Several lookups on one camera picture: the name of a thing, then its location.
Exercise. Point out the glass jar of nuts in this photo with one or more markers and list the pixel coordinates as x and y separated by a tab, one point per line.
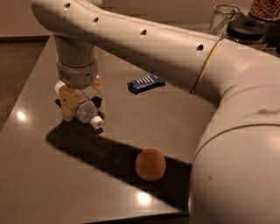
265	9

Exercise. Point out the clear plastic water bottle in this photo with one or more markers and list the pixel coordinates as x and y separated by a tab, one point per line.
86	111

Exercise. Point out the blue snack bar wrapper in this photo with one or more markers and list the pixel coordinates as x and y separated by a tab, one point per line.
145	83

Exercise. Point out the clear glass cup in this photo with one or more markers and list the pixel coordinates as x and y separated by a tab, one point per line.
223	13

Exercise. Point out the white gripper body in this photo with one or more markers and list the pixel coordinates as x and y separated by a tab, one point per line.
78	76

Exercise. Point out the orange fruit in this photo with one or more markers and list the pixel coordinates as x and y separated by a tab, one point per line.
150	165

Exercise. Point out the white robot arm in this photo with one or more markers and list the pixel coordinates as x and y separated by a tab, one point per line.
235	176

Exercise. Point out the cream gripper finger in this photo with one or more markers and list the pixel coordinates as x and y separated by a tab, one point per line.
69	101
96	84

